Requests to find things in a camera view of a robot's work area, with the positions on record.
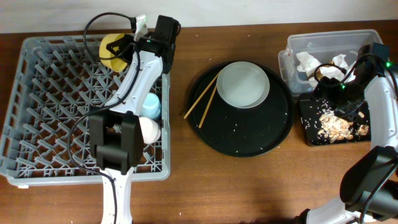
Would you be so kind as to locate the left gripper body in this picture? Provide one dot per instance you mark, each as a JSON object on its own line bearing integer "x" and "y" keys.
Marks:
{"x": 135, "y": 43}

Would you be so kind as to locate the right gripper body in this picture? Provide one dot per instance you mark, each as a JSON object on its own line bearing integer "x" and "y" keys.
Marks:
{"x": 329, "y": 88}

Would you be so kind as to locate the yellow bowl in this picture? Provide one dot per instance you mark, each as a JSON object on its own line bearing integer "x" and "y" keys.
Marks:
{"x": 116, "y": 64}

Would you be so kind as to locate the peanut shells and rice waste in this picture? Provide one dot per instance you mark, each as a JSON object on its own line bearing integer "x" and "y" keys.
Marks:
{"x": 337, "y": 127}

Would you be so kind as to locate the blue cup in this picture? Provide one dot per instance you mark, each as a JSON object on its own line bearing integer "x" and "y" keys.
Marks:
{"x": 151, "y": 107}

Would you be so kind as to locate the pink cup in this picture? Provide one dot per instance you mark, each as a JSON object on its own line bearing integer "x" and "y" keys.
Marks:
{"x": 151, "y": 131}

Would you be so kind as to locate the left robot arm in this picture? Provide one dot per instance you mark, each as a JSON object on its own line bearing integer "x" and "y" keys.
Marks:
{"x": 117, "y": 130}

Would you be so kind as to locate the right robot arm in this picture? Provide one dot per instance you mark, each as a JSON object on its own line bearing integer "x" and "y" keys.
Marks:
{"x": 367, "y": 194}

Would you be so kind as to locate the grey dishwasher rack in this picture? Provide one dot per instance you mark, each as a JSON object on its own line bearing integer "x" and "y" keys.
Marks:
{"x": 43, "y": 141}

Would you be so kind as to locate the black rectangular tray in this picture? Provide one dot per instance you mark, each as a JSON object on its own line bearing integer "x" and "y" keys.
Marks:
{"x": 311, "y": 118}

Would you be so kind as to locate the clear plastic bin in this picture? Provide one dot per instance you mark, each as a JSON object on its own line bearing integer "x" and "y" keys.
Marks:
{"x": 323, "y": 46}

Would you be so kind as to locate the wooden chopstick left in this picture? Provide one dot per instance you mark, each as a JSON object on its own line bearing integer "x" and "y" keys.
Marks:
{"x": 201, "y": 96}

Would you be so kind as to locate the wooden chopstick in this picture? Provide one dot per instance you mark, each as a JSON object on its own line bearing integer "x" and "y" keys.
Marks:
{"x": 207, "y": 108}
{"x": 201, "y": 96}

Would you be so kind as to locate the wooden chopstick right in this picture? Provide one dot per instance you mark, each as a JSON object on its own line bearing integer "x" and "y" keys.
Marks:
{"x": 207, "y": 108}

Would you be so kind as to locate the grey plate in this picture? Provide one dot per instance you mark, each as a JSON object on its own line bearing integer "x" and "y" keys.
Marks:
{"x": 243, "y": 85}

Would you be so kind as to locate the round black tray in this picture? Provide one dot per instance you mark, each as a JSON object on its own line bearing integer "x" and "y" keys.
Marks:
{"x": 246, "y": 132}

